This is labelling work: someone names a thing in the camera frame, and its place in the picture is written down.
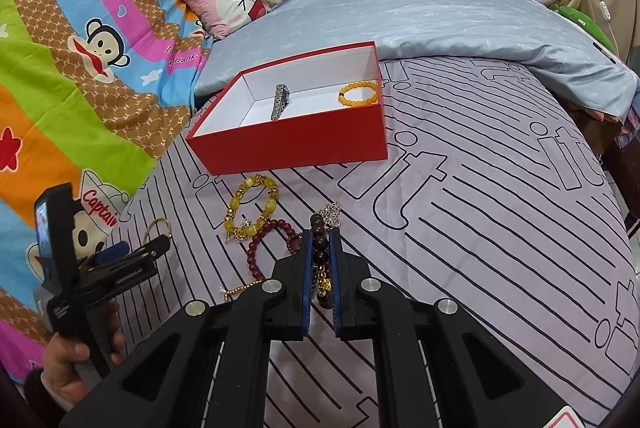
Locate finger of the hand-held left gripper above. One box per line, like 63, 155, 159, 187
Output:
126, 235, 172, 261
94, 243, 132, 267

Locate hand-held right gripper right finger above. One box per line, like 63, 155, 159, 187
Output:
328, 229, 585, 428

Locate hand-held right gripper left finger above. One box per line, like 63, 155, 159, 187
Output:
60, 229, 314, 428

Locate thin gold bangle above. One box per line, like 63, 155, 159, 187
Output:
142, 218, 174, 249

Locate brown bead bracelet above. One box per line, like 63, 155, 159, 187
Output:
309, 214, 334, 309

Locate dark red bead bracelet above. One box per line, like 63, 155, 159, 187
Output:
247, 218, 304, 281

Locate gold bead chain bracelet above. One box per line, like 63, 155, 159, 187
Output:
222, 280, 266, 302

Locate silver flower bracelet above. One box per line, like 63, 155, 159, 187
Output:
317, 202, 344, 229

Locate red cardboard box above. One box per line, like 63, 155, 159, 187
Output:
185, 40, 389, 176

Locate silver metal watch band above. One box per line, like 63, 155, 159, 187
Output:
272, 84, 292, 121

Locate orange bead bracelet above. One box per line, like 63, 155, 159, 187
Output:
337, 80, 380, 107

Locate person's left forearm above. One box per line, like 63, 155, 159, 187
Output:
24, 367, 68, 428

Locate person's left hand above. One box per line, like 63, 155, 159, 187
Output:
41, 302, 127, 410

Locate lilac striped bedsheet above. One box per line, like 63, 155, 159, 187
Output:
85, 56, 632, 428

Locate colourful monkey print blanket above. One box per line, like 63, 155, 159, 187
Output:
0, 0, 217, 385

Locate pink rabbit pillow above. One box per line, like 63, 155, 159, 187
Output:
175, 0, 272, 40

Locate red white card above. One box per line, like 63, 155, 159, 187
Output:
542, 410, 587, 428

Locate light blue quilt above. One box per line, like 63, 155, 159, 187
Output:
192, 0, 639, 119

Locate dark brown furniture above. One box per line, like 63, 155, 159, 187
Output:
567, 98, 640, 173

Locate green plush toy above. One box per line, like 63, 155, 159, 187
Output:
552, 4, 614, 52

